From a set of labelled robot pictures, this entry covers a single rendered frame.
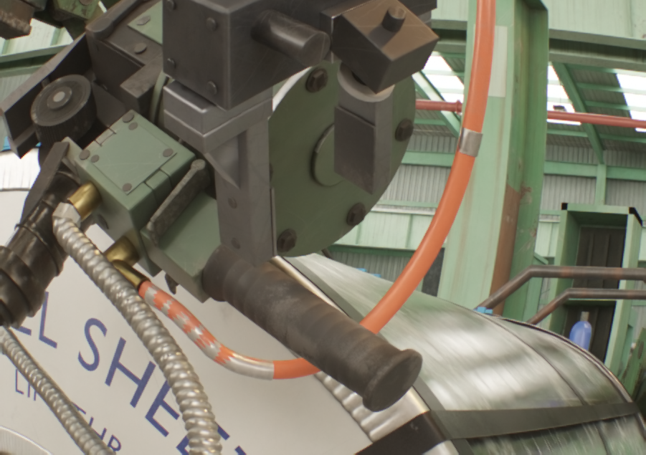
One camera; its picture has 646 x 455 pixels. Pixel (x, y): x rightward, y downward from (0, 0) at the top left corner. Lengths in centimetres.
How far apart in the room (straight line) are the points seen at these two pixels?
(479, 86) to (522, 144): 584
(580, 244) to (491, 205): 178
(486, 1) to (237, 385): 35
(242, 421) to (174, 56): 41
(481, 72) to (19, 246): 35
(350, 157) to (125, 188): 16
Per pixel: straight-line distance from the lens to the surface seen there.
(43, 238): 75
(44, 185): 68
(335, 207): 72
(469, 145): 65
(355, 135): 55
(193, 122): 45
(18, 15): 175
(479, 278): 566
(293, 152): 66
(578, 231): 738
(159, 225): 64
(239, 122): 46
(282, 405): 80
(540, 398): 119
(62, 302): 94
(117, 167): 67
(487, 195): 573
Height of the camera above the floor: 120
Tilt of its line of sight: 10 degrees up
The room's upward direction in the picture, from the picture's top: 9 degrees clockwise
